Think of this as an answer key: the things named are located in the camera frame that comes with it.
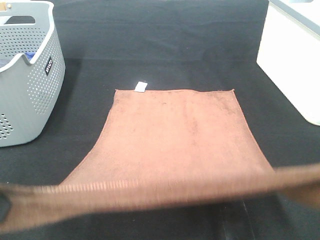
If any brown microfibre towel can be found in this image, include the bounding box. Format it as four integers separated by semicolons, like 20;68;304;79
0;89;320;234

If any black table cloth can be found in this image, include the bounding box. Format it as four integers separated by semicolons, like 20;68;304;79
0;0;320;240

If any clear adhesive tape strip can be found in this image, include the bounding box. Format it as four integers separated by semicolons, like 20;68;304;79
221;200;256;240

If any grey perforated laundry basket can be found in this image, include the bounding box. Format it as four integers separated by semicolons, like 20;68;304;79
0;0;66;147

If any blue cloth in basket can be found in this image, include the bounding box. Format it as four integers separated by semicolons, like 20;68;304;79
24;52;36;62

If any white plastic storage box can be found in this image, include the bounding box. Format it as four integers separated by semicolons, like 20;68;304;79
256;0;320;126

